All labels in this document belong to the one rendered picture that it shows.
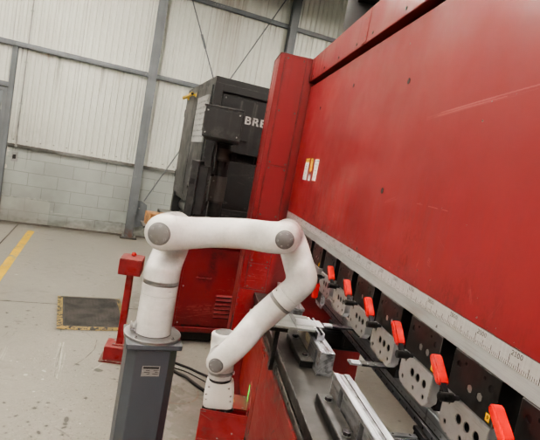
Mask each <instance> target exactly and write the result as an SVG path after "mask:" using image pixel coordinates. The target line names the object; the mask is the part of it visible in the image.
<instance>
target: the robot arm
mask: <svg viewBox="0 0 540 440"><path fill-rule="evenodd" d="M144 236H145V238H146V241H147V242H148V244H149V245H150V246H151V247H153V250H152V252H151V253H150V255H149V258H148V261H147V263H146V265H145V268H144V273H143V279H142V289H141V294H140V300H139V306H138V311H137V317H136V320H135V322H134V321H132V320H131V321H130V325H128V326H126V327H125V328H124V331H123V334H124V336H125V337H126V338H127V339H129V340H131V341H133V342H135V343H138V344H142V345H147V346H156V347H160V346H168V345H172V344H175V343H177V342H178V341H180V338H181V334H180V332H179V331H178V330H176V329H175V328H174V327H172V322H173V317H174V312H175V305H176V300H177V291H178V285H179V280H180V274H181V270H182V267H183V263H184V260H185V259H186V256H187V253H188V250H190V249H201V248H233V249H246V250H252V251H261V252H265V253H273V254H280V256H281V260H282V263H283V266H284V270H285V273H286V278H285V280H284V281H283V282H282V283H280V284H279V285H278V286H277V287H276V288H275V289H273V290H272V291H271V292H270V293H269V294H268V295H267V296H266V297H265V298H264V299H263V300H261V302H260V303H258V304H257V305H256V306H255V307H254V308H253V309H252V310H251V311H250V312H249V313H248V314H247V315H246V316H245V317H244V318H243V319H242V320H241V321H240V323H239V324H238V325H237V326H236V327H235V328H234V330H233V331H232V330H230V329H224V328H220V329H216V330H214V331H212V333H211V350H210V352H209V354H208V356H207V358H206V367H207V369H208V377H207V380H206V384H205V388H204V399H203V406H202V409H211V410H216V409H220V411H221V412H225V413H227V412H233V405H232V404H233V398H234V380H233V378H232V375H234V374H235V371H233V368H234V364H236V363H237V362H238V361H239V360H241V359H242V358H243V357H244V356H245V355H246V354H247V353H248V352H249V351H250V350H251V349H252V348H253V347H254V346H255V344H256V343H257V342H258V341H259V340H260V338H261V337H262V336H263V335H264V333H266V332H267V331H268V330H269V329H270V328H272V327H273V326H274V325H275V324H277V323H278V322H279V321H280V320H281V319H283V318H284V317H285V316H286V315H287V314H289V313H290V312H291V311H292V310H293V309H294V308H296V307H297V306H298V305H299V304H300V303H301V302H302V301H303V300H304V299H305V298H306V297H308V296H309V295H310V294H311V293H312V292H313V290H314V289H315V288H316V285H317V272H316V269H315V263H314V260H313V258H312V255H311V252H310V249H309V246H308V241H307V239H306V237H305V234H304V232H303V230H302V228H301V226H300V225H299V224H298V223H297V222H296V221H295V220H294V219H288V218H287V219H282V220H280V221H279V222H271V221H262V220H255V219H247V218H230V217H187V216H186V215H185V214H184V213H182V212H179V211H170V212H166V213H162V214H159V215H156V216H154V217H152V218H151V219H150V220H149V221H148V222H147V224H146V226H145V230H144Z"/></svg>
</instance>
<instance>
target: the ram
mask: <svg viewBox="0 0 540 440"><path fill-rule="evenodd" d="M307 159H310V160H309V165H308V173H307V178H306V180H302V178H303V174H304V169H305V164H306V160H307ZM311 159H314V161H313V166H312V171H311V172H310V171H309V169H310V163H311ZM315 159H320V161H319V165H318V169H317V175H316V179H315V182H313V181H311V180H312V175H313V171H314V165H315ZM308 174H311V176H310V180H309V181H308ZM288 211H290V212H291V213H293V214H295V215H296V216H298V217H299V218H301V219H302V220H304V221H306V222H307V223H310V224H311V225H313V226H315V227H316V228H317V229H318V230H321V231H322V232H324V233H326V234H327V235H329V236H331V237H332V238H334V239H335V240H337V241H338V242H340V243H342V244H344V245H346V246H347V247H349V248H350V249H351V250H353V251H355V252H357V253H358V254H360V255H362V256H363V257H365V258H367V259H369V260H370V261H371V262H373V263H374V264H376V265H378V266H380V267H382V268H383V269H385V270H386V271H388V272H389V273H391V274H393V275H394V276H396V277H398V278H400V279H401V280H403V281H405V282H406V283H407V284H409V285H411V286H413V287H414V288H416V289H418V290H419V291H421V292H422V293H424V294H425V295H427V296H429V297H430V298H432V299H434V300H436V301H437V302H439V303H441V305H443V306H445V307H447V308H449V309H450V310H452V311H453V312H455V313H457V314H459V315H460V316H461V317H463V318H465V319H466V320H469V321H470V322H472V323H473V324H475V325H477V326H478V327H480V328H481V329H483V330H485V331H486V332H488V333H490V334H492V335H493V336H495V337H496V338H497V339H499V340H501V341H503V342H505V343H506V344H508V345H509V346H511V347H513V348H514V349H516V350H517V351H519V352H521V353H522V354H524V355H526V356H528V357H529V358H531V359H532V360H533V361H536V362H537V363H539V364H540V0H446V1H445V2H444V3H441V4H440V5H438V6H437V7H435V8H434V9H432V10H430V11H428V12H427V13H426V14H425V15H423V16H422V17H420V18H418V19H416V20H415V21H413V22H412V23H410V24H408V25H407V26H406V27H404V28H403V29H401V30H400V31H398V32H396V33H395V34H393V35H391V36H390V37H388V38H387V39H386V40H384V41H383V42H381V43H379V44H378V45H376V46H374V47H373V48H371V49H370V50H368V51H367V52H365V53H364V54H362V55H361V56H359V57H358V58H355V59H354V60H352V61H351V62H349V63H348V64H347V65H345V66H343V67H342V68H340V69H339V70H337V71H336V72H334V73H332V74H330V75H329V76H328V77H327V78H325V79H323V80H321V81H320V82H318V83H317V84H315V85H314V86H312V87H311V89H310V94H309V98H308V107H307V112H306V117H305V121H304V126H303V131H302V136H301V145H300V149H299V154H298V159H297V163H296V169H295V173H294V182H293V187H292V191H291V196H290V201H289V205H288ZM301 228H302V230H303V232H304V234H305V235H306V236H308V237H309V238H311V239H312V240H313V241H315V242H316V243H317V244H319V245H320V246H321V247H322V248H324V249H325V250H326V251H328V252H329V253H331V254H332V255H333V256H335V257H336V258H338V259H339V260H340V261H342V262H343V263H345V264H346V265H347V266H348V267H349V268H351V269H352V270H353V271H355V272H356V273H358V274H359V275H360V276H362V277H363V278H365V279H366V280H368V281H369V282H370V283H372V284H373V285H374V286H375V287H376V288H378V289H379V290H380V291H382V292H383V293H385V294H386V295H387V296H389V297H390V298H392V299H393V300H395V301H396V302H397V303H399V304H400V305H401V306H402V307H403V308H405V309H406V310H407V311H409V312H410V313H412V314H413V315H415V316H416V317H417V318H419V319H420V320H422V321H423V322H424V323H426V324H427V325H428V326H429V327H430V328H432V329H433V330H434V331H436V332H437V333H439V334H440V335H442V336H443V337H444V338H446V339H447V340H449V341H450V342H451V343H453V344H454V345H455V346H456V347H458V348H459V349H460V350H462V351H463V352H464V353H466V354H467V355H469V356H470V357H471V358H473V359H474V360H475V361H477V362H478V363H480V364H481V365H482V366H483V367H485V368H486V369H487V370H489V371H490V372H491V373H493V374H494V375H496V376H497V377H498V378H500V379H501V380H502V381H504V382H506V383H507V384H508V385H509V386H510V387H511V388H513V389H514V390H516V391H517V392H518V393H520V394H521V395H523V396H524V397H525V398H527V399H528V400H530V401H531V402H533V403H534V404H535V405H536V406H537V407H538V408H540V387H538V386H537V385H536V384H535V383H534V382H532V381H530V380H529V379H527V378H526V377H524V376H523V375H521V374H519V373H518V372H516V371H515V370H514V369H513V368H511V367H510V366H508V365H507V364H505V363H504V362H502V361H500V360H499V359H497V358H496V357H494V356H493V355H492V354H490V353H489V352H487V351H486V350H485V349H483V348H482V347H480V346H478V345H477V344H475V343H474V342H472V341H471V340H470V339H468V338H467V337H465V336H464V335H462V334H461V333H459V332H458V331H456V330H455V329H453V328H452V327H450V326H449V325H448V324H446V323H445V322H443V321H442V320H440V319H438V318H437V317H435V316H434V315H433V314H431V313H429V312H428V311H427V310H426V309H424V308H423V307H421V306H419V305H418V304H416V303H415V302H413V301H412V300H410V299H409V298H407V297H406V296H405V295H404V294H402V293H401V292H399V291H397V290H396V289H394V288H393V287H391V286H390V285H388V284H386V283H385V282H384V281H383V280H382V279H380V278H378V277H377V276H375V275H374V274H372V273H371V272H369V271H367V270H366V269H364V268H363V267H362V266H361V265H359V264H358V263H356V262H355V261H353V260H352V259H350V258H348V257H347V256H345V255H344V254H342V253H341V252H340V251H338V250H337V249H335V248H334V247H333V246H331V245H330V244H328V243H326V242H325V241H323V240H322V239H320V238H319V237H318V236H316V235H315V234H313V233H312V232H310V231H309V230H307V229H306V228H304V227H303V226H301Z"/></svg>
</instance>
